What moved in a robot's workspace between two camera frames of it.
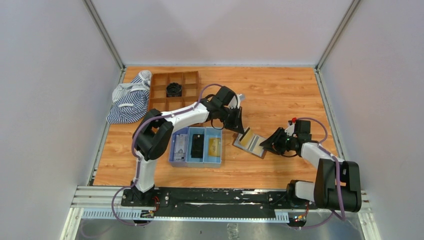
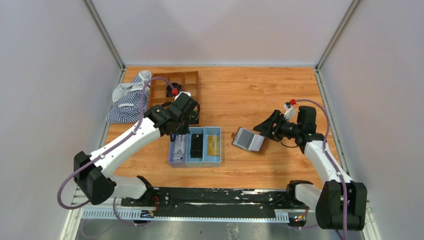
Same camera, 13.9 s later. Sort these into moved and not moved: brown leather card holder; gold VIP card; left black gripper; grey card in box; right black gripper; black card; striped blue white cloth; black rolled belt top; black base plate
Moved: brown leather card holder; left black gripper; right black gripper
Not moved: black base plate; gold VIP card; grey card in box; black card; black rolled belt top; striped blue white cloth
